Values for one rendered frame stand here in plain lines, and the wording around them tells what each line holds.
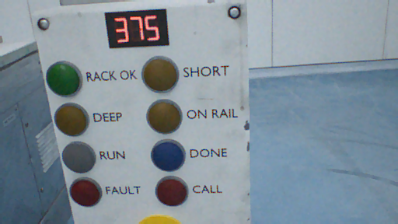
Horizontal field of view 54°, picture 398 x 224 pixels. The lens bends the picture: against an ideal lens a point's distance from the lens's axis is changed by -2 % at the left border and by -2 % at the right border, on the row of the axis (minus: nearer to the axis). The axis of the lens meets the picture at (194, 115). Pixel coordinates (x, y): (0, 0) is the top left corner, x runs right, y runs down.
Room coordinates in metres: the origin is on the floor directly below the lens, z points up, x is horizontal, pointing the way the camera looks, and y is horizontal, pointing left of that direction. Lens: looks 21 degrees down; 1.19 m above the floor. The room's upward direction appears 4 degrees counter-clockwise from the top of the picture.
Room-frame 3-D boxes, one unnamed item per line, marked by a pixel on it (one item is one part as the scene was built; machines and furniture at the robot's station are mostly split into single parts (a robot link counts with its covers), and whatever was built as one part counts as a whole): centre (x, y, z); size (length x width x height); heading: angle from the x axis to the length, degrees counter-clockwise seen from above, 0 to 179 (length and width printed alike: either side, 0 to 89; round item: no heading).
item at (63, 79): (0.31, 0.10, 1.10); 0.03 x 0.01 x 0.03; 84
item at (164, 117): (0.31, 0.03, 1.07); 0.03 x 0.01 x 0.03; 84
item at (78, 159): (0.31, 0.10, 1.03); 0.03 x 0.01 x 0.03; 84
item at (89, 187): (0.31, 0.10, 0.99); 0.03 x 0.01 x 0.03; 84
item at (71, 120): (0.31, 0.10, 1.07); 0.03 x 0.01 x 0.03; 84
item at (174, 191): (0.31, 0.03, 0.99); 0.03 x 0.01 x 0.03; 84
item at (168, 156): (0.31, 0.03, 1.03); 0.03 x 0.01 x 0.03; 84
